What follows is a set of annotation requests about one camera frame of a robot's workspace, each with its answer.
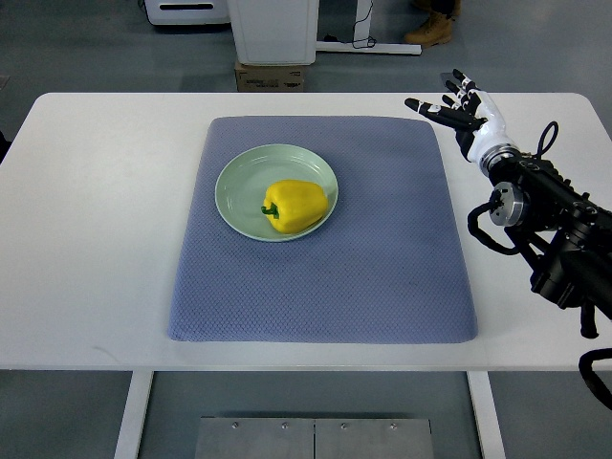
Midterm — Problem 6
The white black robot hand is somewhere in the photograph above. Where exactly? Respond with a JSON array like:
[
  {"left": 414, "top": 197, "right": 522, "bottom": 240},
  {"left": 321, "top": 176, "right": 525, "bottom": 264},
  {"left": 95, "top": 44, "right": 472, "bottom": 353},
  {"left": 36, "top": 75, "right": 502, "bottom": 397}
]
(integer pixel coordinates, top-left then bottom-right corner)
[{"left": 404, "top": 69, "right": 515, "bottom": 164}]

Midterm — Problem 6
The yellow bell pepper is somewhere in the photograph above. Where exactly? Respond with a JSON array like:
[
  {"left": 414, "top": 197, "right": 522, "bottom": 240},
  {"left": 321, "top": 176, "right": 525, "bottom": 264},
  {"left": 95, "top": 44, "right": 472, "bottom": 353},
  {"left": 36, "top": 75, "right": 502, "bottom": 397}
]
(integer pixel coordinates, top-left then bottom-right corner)
[{"left": 260, "top": 179, "right": 329, "bottom": 234}]

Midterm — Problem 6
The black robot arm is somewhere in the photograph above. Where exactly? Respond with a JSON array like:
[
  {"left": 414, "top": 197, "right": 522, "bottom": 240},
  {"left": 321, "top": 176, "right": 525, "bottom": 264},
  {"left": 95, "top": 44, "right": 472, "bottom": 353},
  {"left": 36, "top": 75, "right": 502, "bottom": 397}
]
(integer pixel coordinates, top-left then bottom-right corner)
[{"left": 468, "top": 121, "right": 611, "bottom": 339}]

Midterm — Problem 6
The grey floor socket plate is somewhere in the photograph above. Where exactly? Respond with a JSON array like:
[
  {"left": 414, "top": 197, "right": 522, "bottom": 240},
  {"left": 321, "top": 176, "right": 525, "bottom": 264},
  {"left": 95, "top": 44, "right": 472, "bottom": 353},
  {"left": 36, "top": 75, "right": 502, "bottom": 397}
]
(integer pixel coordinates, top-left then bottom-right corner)
[{"left": 440, "top": 72, "right": 466, "bottom": 90}]

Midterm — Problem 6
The light green plate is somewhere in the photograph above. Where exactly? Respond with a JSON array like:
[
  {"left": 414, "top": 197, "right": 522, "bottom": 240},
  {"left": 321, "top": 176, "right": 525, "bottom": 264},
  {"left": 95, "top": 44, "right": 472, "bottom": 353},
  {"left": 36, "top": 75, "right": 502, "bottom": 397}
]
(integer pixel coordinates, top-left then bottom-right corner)
[{"left": 215, "top": 144, "right": 339, "bottom": 242}]

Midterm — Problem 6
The blue quilted mat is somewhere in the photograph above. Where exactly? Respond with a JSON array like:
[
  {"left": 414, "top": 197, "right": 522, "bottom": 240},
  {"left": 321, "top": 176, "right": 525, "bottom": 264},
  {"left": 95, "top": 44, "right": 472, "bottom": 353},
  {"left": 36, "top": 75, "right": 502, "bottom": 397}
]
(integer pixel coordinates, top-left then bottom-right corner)
[{"left": 168, "top": 116, "right": 477, "bottom": 344}]

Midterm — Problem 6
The white desk foot bar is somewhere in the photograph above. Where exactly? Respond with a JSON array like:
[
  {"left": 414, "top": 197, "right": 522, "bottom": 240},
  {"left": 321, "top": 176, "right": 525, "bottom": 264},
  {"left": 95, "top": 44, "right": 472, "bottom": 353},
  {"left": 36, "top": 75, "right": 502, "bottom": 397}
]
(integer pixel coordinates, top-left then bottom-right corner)
[{"left": 316, "top": 41, "right": 422, "bottom": 55}]

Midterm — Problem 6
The white cabinet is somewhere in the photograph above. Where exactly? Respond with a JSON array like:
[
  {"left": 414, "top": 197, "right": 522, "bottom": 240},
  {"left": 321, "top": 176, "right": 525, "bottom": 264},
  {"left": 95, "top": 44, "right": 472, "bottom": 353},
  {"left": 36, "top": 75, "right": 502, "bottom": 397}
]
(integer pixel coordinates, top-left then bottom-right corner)
[{"left": 228, "top": 0, "right": 319, "bottom": 66}]

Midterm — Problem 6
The cardboard box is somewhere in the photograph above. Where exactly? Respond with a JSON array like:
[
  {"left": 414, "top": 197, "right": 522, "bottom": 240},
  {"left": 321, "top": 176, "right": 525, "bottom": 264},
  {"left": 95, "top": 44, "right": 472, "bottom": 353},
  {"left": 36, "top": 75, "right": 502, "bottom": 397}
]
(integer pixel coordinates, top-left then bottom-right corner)
[{"left": 234, "top": 61, "right": 306, "bottom": 93}]

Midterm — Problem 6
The white appliance with slot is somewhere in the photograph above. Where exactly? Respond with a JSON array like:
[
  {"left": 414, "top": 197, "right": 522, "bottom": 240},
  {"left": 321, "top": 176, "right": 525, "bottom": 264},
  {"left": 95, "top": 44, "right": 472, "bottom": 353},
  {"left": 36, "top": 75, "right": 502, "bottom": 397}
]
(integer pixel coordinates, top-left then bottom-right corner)
[{"left": 143, "top": 0, "right": 230, "bottom": 26}]

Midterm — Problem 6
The white table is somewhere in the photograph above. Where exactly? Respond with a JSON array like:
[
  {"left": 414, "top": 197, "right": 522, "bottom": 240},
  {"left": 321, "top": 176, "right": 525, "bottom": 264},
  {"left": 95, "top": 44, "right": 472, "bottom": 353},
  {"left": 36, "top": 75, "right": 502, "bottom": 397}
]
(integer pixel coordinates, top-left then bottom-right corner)
[{"left": 1, "top": 93, "right": 611, "bottom": 458}]

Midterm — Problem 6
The black cable on floor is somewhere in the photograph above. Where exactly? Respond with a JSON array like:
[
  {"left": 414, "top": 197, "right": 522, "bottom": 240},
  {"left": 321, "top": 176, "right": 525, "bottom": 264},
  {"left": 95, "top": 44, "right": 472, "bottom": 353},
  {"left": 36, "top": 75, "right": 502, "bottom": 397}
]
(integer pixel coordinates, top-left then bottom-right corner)
[{"left": 323, "top": 0, "right": 378, "bottom": 50}]

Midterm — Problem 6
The grey metal base plate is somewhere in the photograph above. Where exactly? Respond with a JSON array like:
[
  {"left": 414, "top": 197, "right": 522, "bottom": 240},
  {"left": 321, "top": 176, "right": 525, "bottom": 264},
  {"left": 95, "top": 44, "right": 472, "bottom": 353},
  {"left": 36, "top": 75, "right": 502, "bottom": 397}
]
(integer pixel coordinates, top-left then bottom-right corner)
[{"left": 195, "top": 417, "right": 434, "bottom": 458}]

